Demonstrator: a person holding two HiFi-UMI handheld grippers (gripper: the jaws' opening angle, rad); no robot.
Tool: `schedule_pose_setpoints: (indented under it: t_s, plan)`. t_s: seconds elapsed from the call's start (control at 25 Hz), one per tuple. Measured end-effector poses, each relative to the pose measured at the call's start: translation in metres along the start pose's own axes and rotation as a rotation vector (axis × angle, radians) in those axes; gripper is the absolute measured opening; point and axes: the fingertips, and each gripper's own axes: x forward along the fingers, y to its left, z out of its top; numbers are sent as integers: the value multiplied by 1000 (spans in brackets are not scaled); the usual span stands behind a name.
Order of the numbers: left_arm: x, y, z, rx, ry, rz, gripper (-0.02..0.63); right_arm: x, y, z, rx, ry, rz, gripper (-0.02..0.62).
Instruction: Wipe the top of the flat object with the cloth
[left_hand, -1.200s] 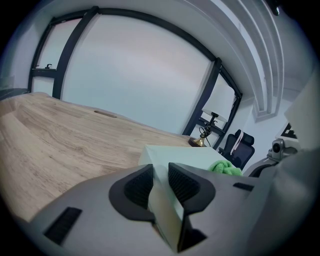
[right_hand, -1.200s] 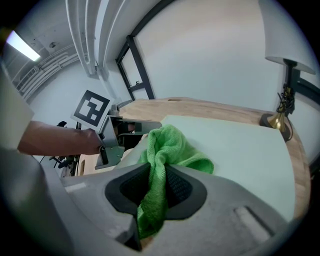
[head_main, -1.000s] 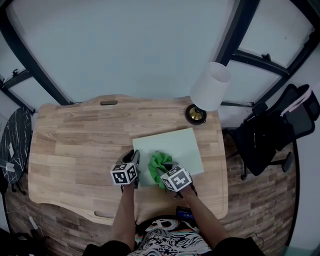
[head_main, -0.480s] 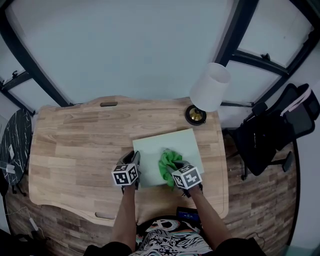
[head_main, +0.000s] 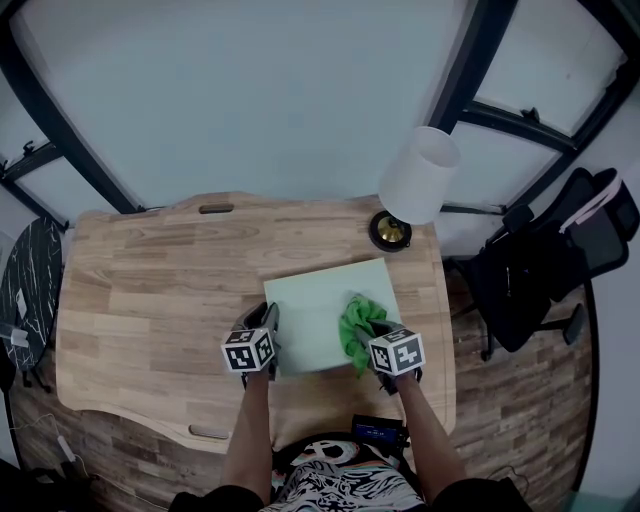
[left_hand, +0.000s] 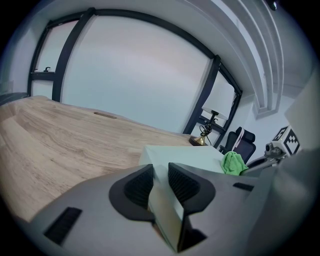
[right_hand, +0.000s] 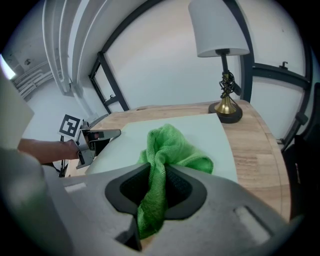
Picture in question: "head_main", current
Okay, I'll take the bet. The pink strap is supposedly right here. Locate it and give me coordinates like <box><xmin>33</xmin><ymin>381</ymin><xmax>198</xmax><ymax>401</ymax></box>
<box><xmin>559</xmin><ymin>172</ymin><xmax>624</xmax><ymax>234</ymax></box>

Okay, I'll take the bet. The black bag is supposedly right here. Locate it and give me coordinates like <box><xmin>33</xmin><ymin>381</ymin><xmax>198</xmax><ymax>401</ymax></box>
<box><xmin>469</xmin><ymin>224</ymin><xmax>589</xmax><ymax>354</ymax></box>

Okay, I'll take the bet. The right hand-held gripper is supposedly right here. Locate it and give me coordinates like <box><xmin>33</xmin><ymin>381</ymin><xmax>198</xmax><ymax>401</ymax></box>
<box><xmin>353</xmin><ymin>320</ymin><xmax>427</xmax><ymax>397</ymax></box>

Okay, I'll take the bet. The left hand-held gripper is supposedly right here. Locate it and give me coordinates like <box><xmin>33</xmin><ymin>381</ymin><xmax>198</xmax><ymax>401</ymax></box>
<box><xmin>220</xmin><ymin>301</ymin><xmax>282</xmax><ymax>385</ymax></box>

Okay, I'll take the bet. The black marble round table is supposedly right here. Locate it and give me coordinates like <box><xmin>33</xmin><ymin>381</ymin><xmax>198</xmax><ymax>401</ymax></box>
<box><xmin>0</xmin><ymin>215</ymin><xmax>64</xmax><ymax>372</ymax></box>

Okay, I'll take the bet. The person's right forearm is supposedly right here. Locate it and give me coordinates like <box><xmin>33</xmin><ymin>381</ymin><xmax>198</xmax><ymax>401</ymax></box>
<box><xmin>394</xmin><ymin>374</ymin><xmax>469</xmax><ymax>501</ymax></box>

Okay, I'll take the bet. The black device with blue screen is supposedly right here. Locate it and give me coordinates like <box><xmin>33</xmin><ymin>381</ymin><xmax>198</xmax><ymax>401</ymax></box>
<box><xmin>351</xmin><ymin>413</ymin><xmax>409</xmax><ymax>449</ymax></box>

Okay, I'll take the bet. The black white patterned shirt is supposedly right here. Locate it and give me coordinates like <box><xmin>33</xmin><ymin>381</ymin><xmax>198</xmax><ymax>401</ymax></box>
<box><xmin>169</xmin><ymin>439</ymin><xmax>531</xmax><ymax>512</ymax></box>

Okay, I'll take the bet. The white shade brass table lamp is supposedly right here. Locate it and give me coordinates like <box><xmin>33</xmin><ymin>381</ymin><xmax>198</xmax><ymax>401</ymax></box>
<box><xmin>368</xmin><ymin>125</ymin><xmax>461</xmax><ymax>253</ymax></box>

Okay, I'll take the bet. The person's left forearm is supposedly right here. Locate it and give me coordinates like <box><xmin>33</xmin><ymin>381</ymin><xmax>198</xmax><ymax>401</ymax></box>
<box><xmin>221</xmin><ymin>372</ymin><xmax>274</xmax><ymax>504</ymax></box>

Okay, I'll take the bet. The green cloth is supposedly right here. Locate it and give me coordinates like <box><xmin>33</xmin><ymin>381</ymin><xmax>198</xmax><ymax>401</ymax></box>
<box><xmin>338</xmin><ymin>294</ymin><xmax>389</xmax><ymax>380</ymax></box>

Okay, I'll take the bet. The black window frame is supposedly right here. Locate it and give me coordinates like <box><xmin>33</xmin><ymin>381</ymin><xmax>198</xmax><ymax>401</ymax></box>
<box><xmin>427</xmin><ymin>0</ymin><xmax>640</xmax><ymax>216</ymax></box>
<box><xmin>0</xmin><ymin>0</ymin><xmax>146</xmax><ymax>231</ymax></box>

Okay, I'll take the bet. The black mesh office chair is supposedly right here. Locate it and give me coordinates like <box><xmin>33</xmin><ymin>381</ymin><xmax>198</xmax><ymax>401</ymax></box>
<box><xmin>444</xmin><ymin>167</ymin><xmax>640</xmax><ymax>362</ymax></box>

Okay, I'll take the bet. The black equipment pile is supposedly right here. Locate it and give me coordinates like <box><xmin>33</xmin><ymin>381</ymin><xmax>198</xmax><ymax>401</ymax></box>
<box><xmin>0</xmin><ymin>457</ymin><xmax>101</xmax><ymax>512</ymax></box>

